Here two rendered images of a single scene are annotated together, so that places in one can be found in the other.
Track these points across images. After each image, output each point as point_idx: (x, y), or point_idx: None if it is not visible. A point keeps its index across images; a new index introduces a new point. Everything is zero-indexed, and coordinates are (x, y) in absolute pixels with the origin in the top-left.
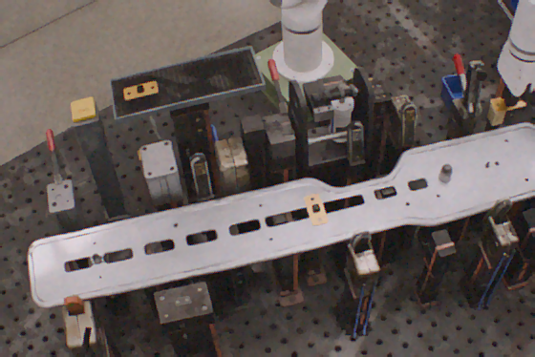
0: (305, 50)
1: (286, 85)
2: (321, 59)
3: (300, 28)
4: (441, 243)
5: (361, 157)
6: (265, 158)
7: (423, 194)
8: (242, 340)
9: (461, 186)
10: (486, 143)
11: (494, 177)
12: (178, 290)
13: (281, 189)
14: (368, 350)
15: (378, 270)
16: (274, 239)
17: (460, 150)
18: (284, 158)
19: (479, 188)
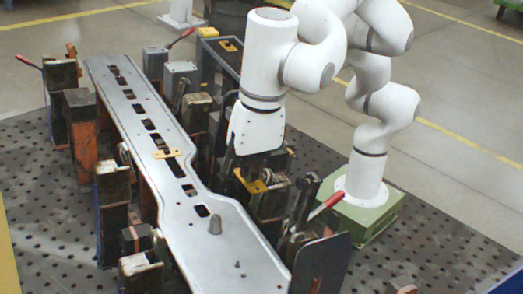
0: (350, 167)
1: (328, 184)
2: (362, 196)
3: (354, 140)
4: (136, 229)
5: (225, 176)
6: None
7: (191, 214)
8: None
9: (205, 243)
10: (268, 267)
11: (223, 271)
12: (89, 94)
13: (184, 138)
14: (81, 269)
15: (97, 173)
16: (138, 136)
17: (252, 243)
18: (211, 136)
19: (205, 257)
